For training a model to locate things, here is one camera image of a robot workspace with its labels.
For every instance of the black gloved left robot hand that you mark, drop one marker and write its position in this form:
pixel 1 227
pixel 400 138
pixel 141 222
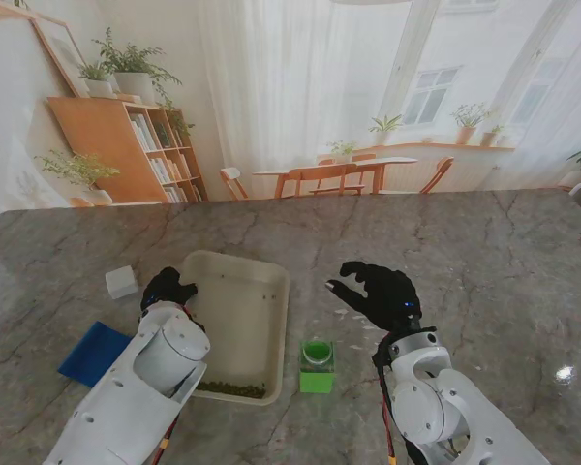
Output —
pixel 167 290

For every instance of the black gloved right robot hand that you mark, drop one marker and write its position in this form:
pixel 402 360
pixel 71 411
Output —
pixel 392 298

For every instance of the white square jar lid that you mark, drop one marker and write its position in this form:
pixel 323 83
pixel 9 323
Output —
pixel 122 282

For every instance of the cream baking tray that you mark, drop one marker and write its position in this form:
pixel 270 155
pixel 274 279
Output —
pixel 247 329

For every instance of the blue plastic scraper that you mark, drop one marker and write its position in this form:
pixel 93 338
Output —
pixel 92 353

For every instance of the green square jar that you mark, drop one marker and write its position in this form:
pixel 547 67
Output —
pixel 317 380

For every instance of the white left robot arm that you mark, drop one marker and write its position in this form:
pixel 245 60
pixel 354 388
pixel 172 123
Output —
pixel 135 387

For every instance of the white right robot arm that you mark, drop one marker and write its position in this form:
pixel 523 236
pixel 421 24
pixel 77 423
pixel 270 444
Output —
pixel 440 412

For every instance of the scattered green beans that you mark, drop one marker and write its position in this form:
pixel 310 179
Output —
pixel 232 387

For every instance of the printed room backdrop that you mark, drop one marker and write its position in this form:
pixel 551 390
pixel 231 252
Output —
pixel 290 97

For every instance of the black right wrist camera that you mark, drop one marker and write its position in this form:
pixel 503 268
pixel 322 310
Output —
pixel 380 353

